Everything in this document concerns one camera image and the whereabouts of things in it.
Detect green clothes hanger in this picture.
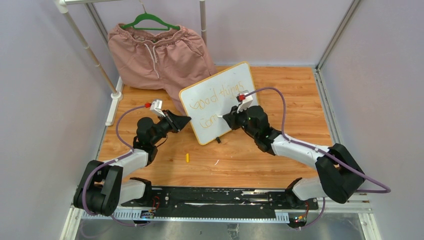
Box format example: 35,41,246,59
120,2,181,31

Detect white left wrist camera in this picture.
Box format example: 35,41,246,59
150,99,165,118

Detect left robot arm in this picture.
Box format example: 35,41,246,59
72,110,191,217

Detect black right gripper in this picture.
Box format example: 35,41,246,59
224,103,259,139

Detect white clothes rack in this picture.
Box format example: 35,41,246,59
53,0,207,127

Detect yellow-framed whiteboard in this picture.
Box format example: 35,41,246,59
179,61,256,145

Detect aluminium frame post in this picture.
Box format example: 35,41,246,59
313,0,362,143

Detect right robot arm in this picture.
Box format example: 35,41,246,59
222,105,365,209

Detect pink shorts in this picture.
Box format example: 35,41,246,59
108,23,217,114

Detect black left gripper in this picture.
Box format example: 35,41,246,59
150,110,192,146

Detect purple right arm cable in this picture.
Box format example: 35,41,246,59
244,87,392,229

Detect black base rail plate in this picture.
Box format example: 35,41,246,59
116,186,319,223

